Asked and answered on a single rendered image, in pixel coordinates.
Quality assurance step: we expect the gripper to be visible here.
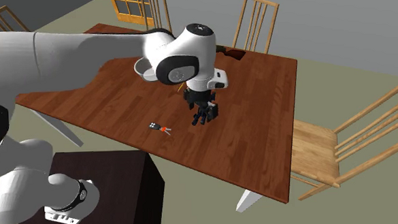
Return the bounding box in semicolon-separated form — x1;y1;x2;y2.
182;87;218;127

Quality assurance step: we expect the black box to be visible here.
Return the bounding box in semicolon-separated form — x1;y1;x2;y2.
207;103;220;122

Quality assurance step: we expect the black key fob with keys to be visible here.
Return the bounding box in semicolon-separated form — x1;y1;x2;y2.
148;121;172;137

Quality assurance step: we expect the brown wooden table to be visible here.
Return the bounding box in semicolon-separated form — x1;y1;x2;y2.
12;16;303;221

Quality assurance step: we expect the white bowl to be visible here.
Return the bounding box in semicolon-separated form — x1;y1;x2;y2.
133;57;159;84

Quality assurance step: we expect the dark brown flat object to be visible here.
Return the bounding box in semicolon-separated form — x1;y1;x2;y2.
215;43;246;63

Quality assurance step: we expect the dark robot stand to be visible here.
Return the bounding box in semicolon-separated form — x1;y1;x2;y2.
8;148;167;224

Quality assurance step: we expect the light wooden chair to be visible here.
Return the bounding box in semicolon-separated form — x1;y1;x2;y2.
0;4;31;34
141;0;173;34
229;0;282;57
286;78;398;202

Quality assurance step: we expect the orange framed glass door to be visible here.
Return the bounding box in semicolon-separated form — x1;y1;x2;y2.
110;0;157;29

